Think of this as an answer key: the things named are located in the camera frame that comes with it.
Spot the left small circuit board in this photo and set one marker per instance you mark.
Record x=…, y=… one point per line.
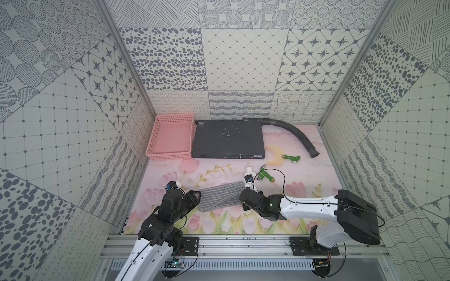
x=174, y=264

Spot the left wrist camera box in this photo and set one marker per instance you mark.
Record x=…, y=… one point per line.
x=173, y=185

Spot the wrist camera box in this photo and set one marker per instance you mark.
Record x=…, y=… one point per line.
x=249, y=181
x=173, y=185

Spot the small circuit board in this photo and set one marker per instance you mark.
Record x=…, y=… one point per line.
x=321, y=267
x=174, y=264

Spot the right small circuit board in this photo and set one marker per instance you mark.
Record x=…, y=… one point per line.
x=321, y=267

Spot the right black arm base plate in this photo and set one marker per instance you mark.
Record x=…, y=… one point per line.
x=304, y=246

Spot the aluminium front rail frame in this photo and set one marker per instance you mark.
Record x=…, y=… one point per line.
x=248, y=246

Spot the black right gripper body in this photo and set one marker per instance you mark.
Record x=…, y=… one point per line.
x=259, y=212

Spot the green valve near hose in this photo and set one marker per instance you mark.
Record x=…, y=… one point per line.
x=293, y=159

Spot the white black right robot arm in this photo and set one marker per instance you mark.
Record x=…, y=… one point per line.
x=348, y=216

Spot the green valve near tee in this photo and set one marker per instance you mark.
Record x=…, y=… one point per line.
x=263, y=174

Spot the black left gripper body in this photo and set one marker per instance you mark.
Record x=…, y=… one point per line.
x=191, y=198

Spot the grey striped square dishcloth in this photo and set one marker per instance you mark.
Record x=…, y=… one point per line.
x=221, y=196

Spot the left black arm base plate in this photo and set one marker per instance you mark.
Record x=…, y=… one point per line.
x=186, y=246

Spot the pink floral table mat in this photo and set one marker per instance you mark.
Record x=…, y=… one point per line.
x=310, y=177

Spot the dark grey flat electronics box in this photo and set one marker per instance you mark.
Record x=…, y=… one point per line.
x=228, y=139

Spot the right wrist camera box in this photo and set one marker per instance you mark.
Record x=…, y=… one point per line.
x=249, y=181

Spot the pink perforated plastic basket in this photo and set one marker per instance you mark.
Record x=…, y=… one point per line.
x=172, y=137

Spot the white plastic tee fitting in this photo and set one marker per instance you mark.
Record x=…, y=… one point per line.
x=249, y=170

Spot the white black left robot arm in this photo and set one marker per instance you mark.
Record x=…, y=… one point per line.
x=158, y=238

